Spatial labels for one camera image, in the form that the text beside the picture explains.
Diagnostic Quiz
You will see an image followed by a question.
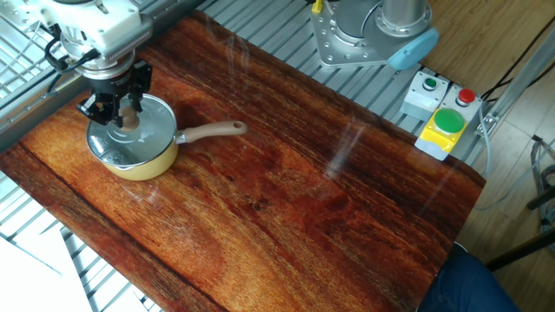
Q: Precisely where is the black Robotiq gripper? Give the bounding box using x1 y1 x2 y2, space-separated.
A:
76 59 153 127

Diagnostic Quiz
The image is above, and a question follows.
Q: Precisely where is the glass lid with brown knob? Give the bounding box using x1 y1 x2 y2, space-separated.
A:
86 93 178 168

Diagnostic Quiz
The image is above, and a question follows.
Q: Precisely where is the silver force torque sensor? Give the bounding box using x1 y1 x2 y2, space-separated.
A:
60 34 136 81

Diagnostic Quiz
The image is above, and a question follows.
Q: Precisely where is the perforated aluminium plate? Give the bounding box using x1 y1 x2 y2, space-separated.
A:
0 0 44 32

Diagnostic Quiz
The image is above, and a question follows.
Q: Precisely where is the wood-grain table mat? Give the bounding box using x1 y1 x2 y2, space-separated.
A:
0 10 486 312

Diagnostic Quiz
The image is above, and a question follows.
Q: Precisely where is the white paper sheet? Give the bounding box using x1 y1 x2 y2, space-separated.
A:
0 223 95 312

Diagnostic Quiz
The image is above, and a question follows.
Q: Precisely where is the grey box with green button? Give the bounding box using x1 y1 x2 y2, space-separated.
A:
398 71 451 122

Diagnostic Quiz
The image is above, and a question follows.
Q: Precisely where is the yellow box with green pushbutton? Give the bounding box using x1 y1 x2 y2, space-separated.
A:
414 107 469 162

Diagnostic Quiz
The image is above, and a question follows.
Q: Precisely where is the grey box with red button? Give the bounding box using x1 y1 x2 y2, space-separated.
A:
440 84 484 127

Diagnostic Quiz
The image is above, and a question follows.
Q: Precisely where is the blue trouser leg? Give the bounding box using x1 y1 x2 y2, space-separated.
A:
415 242 521 312

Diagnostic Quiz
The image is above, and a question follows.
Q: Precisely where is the dark chair leg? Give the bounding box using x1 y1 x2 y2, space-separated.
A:
486 229 555 273
526 185 555 212

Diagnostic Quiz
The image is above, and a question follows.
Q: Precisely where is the yellow saucepan with brown handle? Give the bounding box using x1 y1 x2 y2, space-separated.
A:
85 93 250 182

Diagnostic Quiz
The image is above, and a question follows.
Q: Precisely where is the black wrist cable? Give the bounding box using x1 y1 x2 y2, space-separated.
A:
42 23 103 94

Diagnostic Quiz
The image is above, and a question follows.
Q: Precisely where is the aluminium frame bar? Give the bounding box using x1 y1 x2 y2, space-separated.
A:
474 25 555 138

